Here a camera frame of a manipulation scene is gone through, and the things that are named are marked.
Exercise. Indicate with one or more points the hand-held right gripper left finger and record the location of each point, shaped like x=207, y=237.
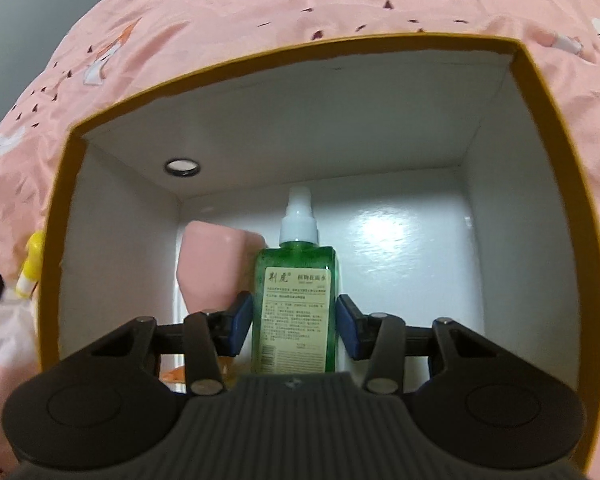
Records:
x=242, y=325

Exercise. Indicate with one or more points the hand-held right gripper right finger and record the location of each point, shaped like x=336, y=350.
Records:
x=349, y=327

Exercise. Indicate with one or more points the green spray bottle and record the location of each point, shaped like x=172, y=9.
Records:
x=292, y=300

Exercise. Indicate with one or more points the pink bottle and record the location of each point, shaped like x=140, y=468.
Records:
x=210, y=260

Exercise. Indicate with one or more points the orange cardboard box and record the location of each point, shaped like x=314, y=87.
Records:
x=380, y=125

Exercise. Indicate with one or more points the yellow bottle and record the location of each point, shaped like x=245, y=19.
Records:
x=32, y=260

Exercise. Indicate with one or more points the small dark-rimmed round disc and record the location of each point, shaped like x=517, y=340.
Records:
x=182, y=166

